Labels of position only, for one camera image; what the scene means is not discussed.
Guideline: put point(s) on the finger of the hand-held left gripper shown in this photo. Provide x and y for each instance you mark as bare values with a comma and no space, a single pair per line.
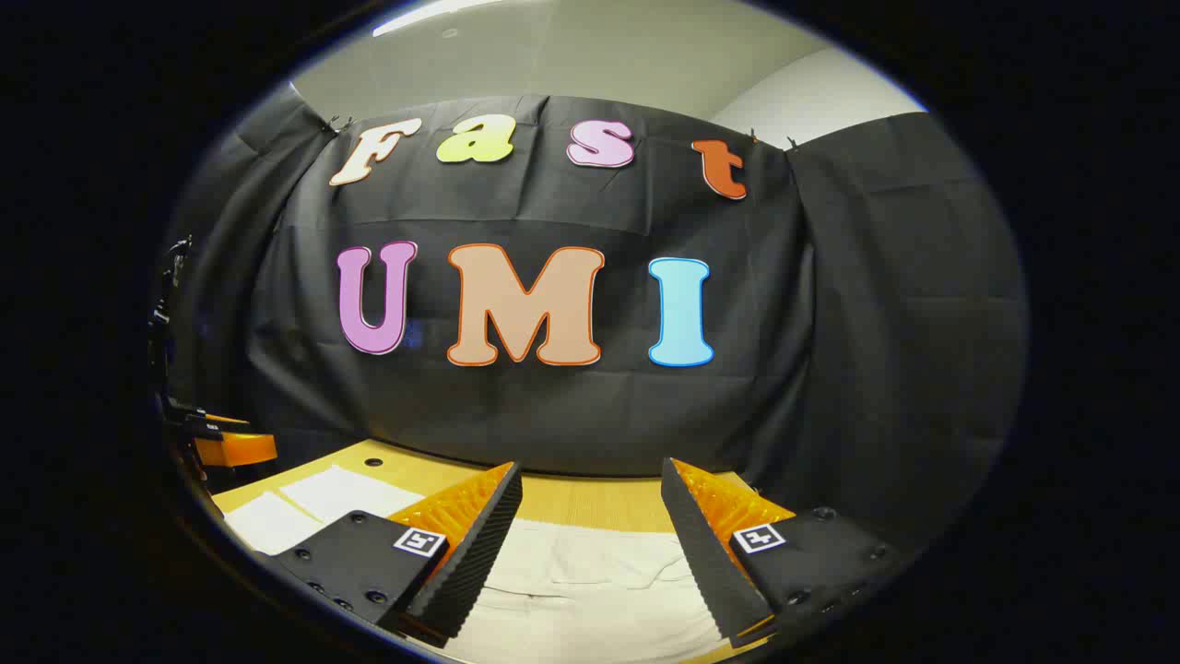
235,450

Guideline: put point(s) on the white jeans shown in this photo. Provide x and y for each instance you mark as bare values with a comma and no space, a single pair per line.
590,590

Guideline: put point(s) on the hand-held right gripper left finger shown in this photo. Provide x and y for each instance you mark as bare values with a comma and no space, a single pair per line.
475,563

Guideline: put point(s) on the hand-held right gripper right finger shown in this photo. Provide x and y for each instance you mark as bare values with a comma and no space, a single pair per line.
701,553

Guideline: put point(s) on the black backdrop cloth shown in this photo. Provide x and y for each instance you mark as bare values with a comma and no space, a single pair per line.
553,415

